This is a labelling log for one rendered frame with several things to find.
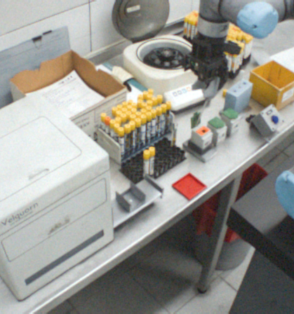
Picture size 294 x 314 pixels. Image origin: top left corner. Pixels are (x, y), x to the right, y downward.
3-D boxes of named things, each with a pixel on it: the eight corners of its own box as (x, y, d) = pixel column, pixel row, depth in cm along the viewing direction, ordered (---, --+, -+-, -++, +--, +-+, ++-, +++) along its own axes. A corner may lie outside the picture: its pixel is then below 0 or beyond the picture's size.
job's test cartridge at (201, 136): (201, 154, 128) (203, 138, 123) (189, 145, 130) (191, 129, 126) (210, 147, 130) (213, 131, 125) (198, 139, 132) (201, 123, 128)
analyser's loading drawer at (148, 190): (99, 240, 106) (98, 228, 102) (83, 223, 109) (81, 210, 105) (163, 198, 115) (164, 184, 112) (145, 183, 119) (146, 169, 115)
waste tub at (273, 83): (274, 114, 144) (280, 90, 137) (245, 94, 151) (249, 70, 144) (296, 100, 150) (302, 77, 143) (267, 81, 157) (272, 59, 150)
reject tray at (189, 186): (189, 200, 117) (189, 199, 117) (171, 186, 121) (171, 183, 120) (207, 188, 121) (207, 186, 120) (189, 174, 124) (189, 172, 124)
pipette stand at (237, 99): (236, 123, 140) (241, 99, 133) (218, 113, 143) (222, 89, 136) (251, 109, 145) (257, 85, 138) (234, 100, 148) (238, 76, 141)
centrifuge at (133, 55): (163, 120, 140) (165, 88, 131) (115, 73, 157) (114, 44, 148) (222, 97, 149) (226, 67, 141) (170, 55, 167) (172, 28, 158)
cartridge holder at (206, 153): (205, 162, 127) (206, 153, 125) (182, 146, 132) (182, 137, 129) (217, 153, 130) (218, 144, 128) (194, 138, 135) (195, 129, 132)
